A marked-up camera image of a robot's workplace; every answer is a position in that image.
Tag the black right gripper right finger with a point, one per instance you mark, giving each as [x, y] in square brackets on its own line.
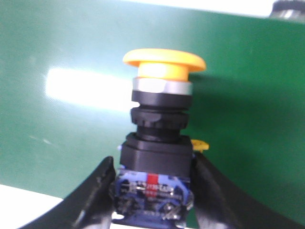
[220, 204]

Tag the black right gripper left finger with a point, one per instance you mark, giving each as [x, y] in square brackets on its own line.
[89, 206]

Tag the yellow mushroom push button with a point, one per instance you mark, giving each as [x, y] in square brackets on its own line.
[152, 186]

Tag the green conveyor belt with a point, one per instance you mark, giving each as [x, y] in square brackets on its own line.
[65, 94]

